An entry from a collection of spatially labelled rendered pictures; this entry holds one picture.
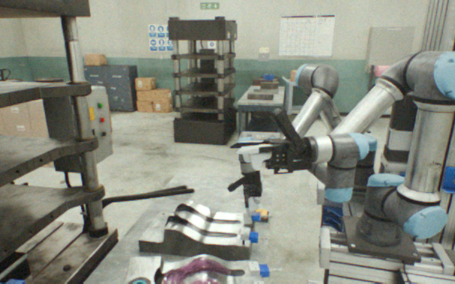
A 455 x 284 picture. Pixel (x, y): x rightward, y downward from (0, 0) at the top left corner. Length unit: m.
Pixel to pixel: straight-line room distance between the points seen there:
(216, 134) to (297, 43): 3.27
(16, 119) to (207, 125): 2.76
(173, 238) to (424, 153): 1.01
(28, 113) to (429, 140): 4.82
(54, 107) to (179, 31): 3.82
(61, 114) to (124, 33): 7.06
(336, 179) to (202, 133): 4.65
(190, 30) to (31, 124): 2.67
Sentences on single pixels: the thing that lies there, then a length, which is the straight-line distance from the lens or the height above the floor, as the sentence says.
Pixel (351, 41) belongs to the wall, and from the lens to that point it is 7.83.
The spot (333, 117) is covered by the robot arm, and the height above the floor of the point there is 1.35.
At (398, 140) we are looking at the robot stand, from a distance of 1.42.
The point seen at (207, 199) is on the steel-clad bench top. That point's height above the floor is 0.80.
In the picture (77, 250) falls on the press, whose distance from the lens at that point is 1.71.
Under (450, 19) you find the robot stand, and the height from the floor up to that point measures 1.77.
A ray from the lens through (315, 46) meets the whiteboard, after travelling 7.73.
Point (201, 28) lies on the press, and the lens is 5.25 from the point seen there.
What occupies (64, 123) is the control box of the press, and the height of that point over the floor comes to 1.33.
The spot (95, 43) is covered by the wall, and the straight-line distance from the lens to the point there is 9.10.
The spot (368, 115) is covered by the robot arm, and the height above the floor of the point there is 1.50.
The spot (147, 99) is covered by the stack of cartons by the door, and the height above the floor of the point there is 0.32.
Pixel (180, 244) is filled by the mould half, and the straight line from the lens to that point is 1.48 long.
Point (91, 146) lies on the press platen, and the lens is 1.55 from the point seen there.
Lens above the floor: 1.71
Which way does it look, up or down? 18 degrees down
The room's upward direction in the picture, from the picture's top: straight up
